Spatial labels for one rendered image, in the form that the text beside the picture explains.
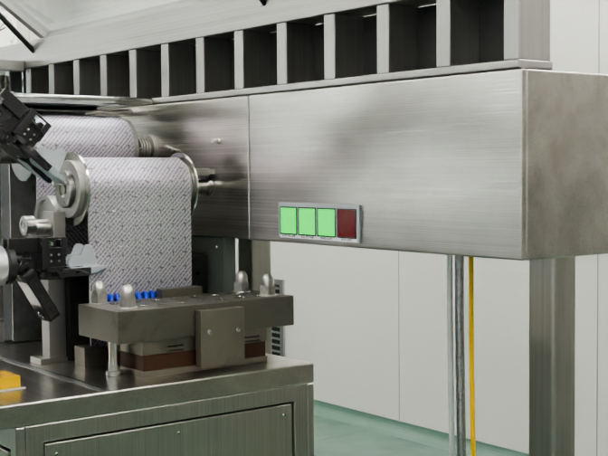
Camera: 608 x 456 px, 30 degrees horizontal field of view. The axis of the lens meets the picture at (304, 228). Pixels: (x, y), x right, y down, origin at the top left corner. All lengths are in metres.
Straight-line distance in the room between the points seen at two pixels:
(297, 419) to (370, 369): 3.45
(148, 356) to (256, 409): 0.24
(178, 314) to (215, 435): 0.24
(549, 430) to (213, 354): 0.64
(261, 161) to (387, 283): 3.28
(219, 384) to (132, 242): 0.36
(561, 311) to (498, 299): 3.05
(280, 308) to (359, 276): 3.43
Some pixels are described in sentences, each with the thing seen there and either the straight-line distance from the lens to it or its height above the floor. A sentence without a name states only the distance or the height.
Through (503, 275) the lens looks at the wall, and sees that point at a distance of 5.01.
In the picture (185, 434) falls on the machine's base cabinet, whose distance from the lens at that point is 2.14.
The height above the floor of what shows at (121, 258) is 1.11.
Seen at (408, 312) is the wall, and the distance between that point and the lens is 5.46.
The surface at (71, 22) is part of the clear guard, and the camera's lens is 3.11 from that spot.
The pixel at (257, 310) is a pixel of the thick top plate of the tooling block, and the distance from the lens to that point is 2.26.
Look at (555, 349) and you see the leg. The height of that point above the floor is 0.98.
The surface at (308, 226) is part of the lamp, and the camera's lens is 2.18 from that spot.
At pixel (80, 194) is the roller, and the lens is 2.27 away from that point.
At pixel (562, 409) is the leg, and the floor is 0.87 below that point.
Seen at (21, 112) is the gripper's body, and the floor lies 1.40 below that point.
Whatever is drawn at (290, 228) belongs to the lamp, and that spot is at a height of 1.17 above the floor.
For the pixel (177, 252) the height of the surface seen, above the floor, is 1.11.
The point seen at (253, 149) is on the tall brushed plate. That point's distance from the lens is 2.34.
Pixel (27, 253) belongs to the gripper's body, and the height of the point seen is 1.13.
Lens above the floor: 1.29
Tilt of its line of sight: 3 degrees down
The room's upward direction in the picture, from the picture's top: straight up
